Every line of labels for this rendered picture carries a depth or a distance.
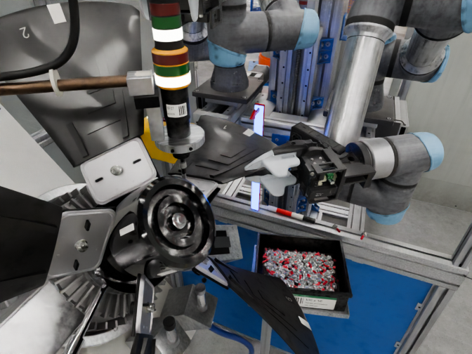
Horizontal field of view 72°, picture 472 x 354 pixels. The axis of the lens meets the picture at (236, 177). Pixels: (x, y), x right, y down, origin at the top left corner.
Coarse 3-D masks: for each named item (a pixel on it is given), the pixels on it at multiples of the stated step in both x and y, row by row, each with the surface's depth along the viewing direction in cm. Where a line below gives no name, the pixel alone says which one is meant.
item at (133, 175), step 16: (128, 144) 44; (96, 160) 44; (112, 160) 44; (128, 160) 44; (144, 160) 44; (96, 176) 44; (112, 176) 44; (128, 176) 44; (144, 176) 44; (96, 192) 44; (112, 192) 43; (128, 192) 44
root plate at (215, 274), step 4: (200, 264) 46; (204, 264) 48; (208, 264) 50; (212, 264) 52; (200, 268) 44; (204, 268) 46; (216, 268) 51; (204, 272) 44; (208, 272) 45; (212, 272) 47; (216, 272) 49; (212, 276) 45; (216, 276) 45; (220, 276) 48; (216, 280) 45; (220, 280) 46; (224, 280) 47; (224, 284) 46
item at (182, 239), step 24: (144, 192) 38; (168, 192) 41; (192, 192) 43; (120, 216) 39; (144, 216) 37; (168, 216) 40; (192, 216) 42; (120, 240) 38; (144, 240) 36; (168, 240) 38; (192, 240) 41; (120, 264) 40; (144, 264) 38; (168, 264) 37; (192, 264) 39; (120, 288) 43
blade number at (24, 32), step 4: (24, 24) 45; (28, 24) 45; (16, 28) 44; (20, 28) 44; (24, 28) 44; (28, 28) 45; (16, 32) 44; (20, 32) 44; (24, 32) 44; (28, 32) 44; (32, 32) 45; (20, 36) 44; (24, 36) 44; (28, 36) 44; (32, 36) 45; (20, 40) 44; (24, 40) 44; (28, 40) 44; (32, 40) 44
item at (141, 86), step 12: (132, 72) 40; (132, 84) 39; (144, 84) 39; (144, 96) 40; (156, 96) 40; (144, 108) 40; (156, 108) 41; (156, 120) 42; (156, 132) 43; (192, 132) 46; (156, 144) 44; (168, 144) 43; (180, 144) 43; (192, 144) 43
